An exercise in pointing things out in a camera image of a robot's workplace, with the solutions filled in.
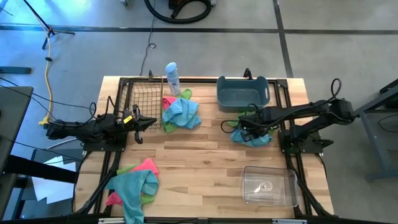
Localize thick black hose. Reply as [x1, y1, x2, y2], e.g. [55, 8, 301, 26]
[143, 0, 213, 25]

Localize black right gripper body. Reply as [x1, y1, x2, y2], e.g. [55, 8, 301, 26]
[241, 113, 270, 139]

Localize yellow floor cable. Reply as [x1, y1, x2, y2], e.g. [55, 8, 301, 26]
[39, 18, 55, 126]

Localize clear plastic container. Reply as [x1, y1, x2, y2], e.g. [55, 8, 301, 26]
[240, 166, 300, 208]

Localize pale blue spray bottle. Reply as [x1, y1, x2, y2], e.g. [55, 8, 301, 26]
[164, 62, 182, 96]

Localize grey metal side table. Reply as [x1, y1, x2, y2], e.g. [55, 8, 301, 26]
[353, 79, 398, 181]

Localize black wire basket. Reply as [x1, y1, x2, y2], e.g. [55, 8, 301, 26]
[117, 75, 165, 131]

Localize black tripod stand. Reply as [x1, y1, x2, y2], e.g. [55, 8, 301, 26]
[21, 0, 75, 50]

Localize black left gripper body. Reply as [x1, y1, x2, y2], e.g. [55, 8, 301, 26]
[123, 111, 157, 133]

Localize blue microfiber towel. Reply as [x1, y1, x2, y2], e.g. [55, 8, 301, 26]
[230, 127, 273, 148]
[104, 169, 160, 224]
[162, 97, 202, 130]

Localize green microfiber towel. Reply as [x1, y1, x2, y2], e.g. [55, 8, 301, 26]
[226, 111, 276, 138]
[116, 164, 156, 205]
[163, 88, 193, 134]

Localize dark grey side table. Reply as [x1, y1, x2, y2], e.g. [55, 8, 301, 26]
[0, 85, 34, 218]

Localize black aluminium table frame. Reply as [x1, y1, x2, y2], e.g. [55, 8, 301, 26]
[70, 68, 335, 218]

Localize thin black floor cable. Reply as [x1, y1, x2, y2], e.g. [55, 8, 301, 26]
[139, 0, 157, 77]

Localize black floor bar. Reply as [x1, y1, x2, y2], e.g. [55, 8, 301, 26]
[0, 66, 32, 75]

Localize grey-blue plastic bin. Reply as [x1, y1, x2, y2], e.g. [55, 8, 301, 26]
[216, 75, 271, 113]

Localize pink microfiber towel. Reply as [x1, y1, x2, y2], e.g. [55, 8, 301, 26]
[104, 157, 160, 207]
[162, 96, 177, 111]

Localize white paper sheets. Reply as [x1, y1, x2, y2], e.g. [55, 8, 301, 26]
[30, 155, 77, 203]

